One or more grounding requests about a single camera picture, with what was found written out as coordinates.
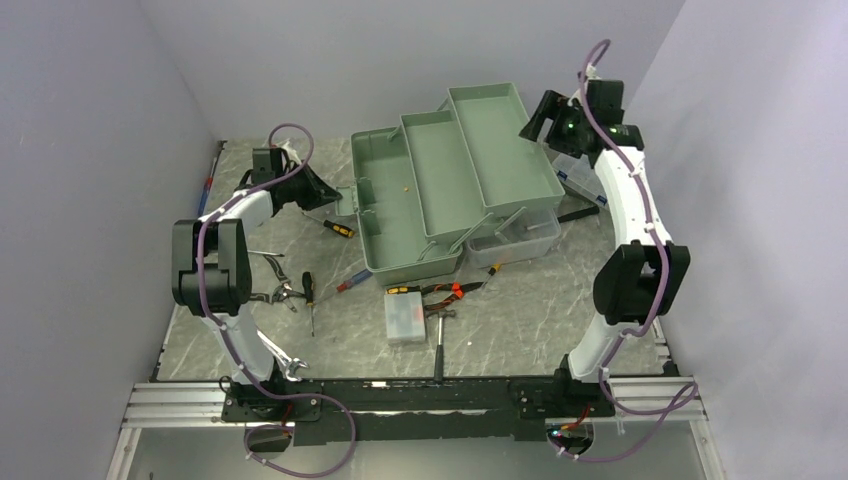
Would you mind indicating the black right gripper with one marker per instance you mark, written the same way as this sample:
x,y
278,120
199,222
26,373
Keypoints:
x,y
556,107

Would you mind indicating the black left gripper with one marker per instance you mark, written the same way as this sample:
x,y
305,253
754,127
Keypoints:
x,y
319,194

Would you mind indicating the yellow black handled screwdriver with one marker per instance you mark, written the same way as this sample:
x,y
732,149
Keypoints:
x,y
338,229

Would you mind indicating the green toolbox with clear lid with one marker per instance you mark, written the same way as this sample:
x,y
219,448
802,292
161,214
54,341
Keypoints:
x,y
423,188

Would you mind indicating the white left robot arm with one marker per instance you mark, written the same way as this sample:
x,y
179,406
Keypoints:
x,y
211,270

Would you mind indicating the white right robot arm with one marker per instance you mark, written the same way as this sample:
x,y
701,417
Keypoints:
x,y
640,280

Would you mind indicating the clear compartment organizer box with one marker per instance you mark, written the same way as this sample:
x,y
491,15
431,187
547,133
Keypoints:
x,y
577,178

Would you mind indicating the small claw hammer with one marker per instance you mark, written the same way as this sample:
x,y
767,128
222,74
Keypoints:
x,y
568,217

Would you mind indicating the small clear screw box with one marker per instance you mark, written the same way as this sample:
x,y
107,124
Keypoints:
x,y
404,317

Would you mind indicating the orange black long nose pliers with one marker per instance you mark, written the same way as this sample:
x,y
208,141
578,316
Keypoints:
x,y
456,291

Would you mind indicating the silver combination wrench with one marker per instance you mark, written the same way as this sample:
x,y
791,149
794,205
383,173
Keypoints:
x,y
289,366

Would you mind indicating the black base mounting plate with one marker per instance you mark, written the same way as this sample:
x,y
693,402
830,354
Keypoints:
x,y
324,410

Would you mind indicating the blue red handled screwdriver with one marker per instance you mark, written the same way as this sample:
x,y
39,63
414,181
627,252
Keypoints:
x,y
347,284

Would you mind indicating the black handled pliers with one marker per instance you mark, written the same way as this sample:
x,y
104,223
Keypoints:
x,y
283,292

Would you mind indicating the blue red tool at wall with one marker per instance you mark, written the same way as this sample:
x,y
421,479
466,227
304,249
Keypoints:
x,y
210,178

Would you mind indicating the black handled hammer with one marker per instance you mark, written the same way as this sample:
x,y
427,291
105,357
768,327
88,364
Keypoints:
x,y
442,315

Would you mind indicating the orange handled screwdriver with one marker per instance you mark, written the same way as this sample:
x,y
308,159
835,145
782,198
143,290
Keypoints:
x,y
492,271

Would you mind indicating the aluminium frame rail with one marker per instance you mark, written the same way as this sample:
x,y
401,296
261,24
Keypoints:
x,y
173,405

